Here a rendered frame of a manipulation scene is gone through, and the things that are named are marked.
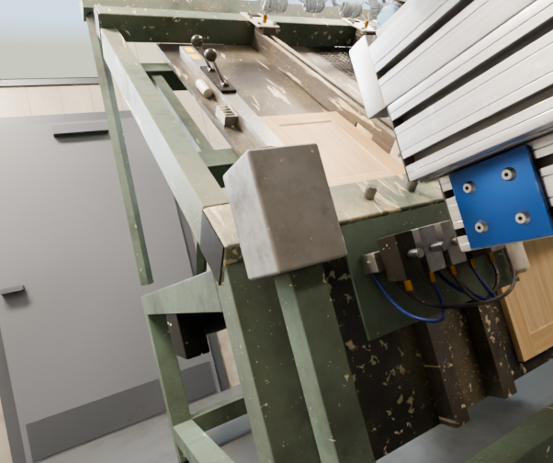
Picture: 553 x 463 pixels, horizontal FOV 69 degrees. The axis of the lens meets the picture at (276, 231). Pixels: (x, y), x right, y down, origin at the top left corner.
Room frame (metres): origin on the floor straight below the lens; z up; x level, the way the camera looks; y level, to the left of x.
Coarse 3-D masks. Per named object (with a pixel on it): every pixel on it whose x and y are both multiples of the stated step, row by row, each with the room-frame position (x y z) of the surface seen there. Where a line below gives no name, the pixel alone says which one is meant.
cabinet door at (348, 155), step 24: (264, 120) 1.16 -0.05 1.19; (288, 120) 1.19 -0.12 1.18; (312, 120) 1.22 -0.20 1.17; (336, 120) 1.25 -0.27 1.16; (288, 144) 1.08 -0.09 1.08; (336, 144) 1.14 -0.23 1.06; (360, 144) 1.16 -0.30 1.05; (336, 168) 1.04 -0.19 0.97; (360, 168) 1.07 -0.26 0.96; (384, 168) 1.09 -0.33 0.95
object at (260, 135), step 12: (180, 48) 1.43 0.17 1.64; (192, 48) 1.43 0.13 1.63; (192, 60) 1.35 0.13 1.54; (204, 60) 1.37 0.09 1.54; (216, 96) 1.23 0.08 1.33; (228, 96) 1.18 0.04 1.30; (240, 108) 1.14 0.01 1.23; (240, 120) 1.12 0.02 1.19; (252, 120) 1.10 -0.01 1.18; (252, 132) 1.07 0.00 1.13; (264, 132) 1.06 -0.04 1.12; (264, 144) 1.03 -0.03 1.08; (276, 144) 1.03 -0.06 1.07
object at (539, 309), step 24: (552, 240) 1.55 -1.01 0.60; (552, 264) 1.53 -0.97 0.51; (504, 288) 1.39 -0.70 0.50; (528, 288) 1.45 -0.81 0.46; (552, 288) 1.51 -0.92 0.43; (504, 312) 1.40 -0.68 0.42; (528, 312) 1.43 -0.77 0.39; (552, 312) 1.49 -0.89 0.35; (528, 336) 1.41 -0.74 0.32; (552, 336) 1.47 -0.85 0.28
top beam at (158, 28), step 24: (96, 24) 1.43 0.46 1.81; (120, 24) 1.42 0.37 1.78; (144, 24) 1.45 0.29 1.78; (168, 24) 1.49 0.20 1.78; (192, 24) 1.53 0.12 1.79; (216, 24) 1.57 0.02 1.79; (240, 24) 1.62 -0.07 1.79; (288, 24) 1.72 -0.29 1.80; (312, 24) 1.77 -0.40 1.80; (336, 24) 1.84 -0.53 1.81
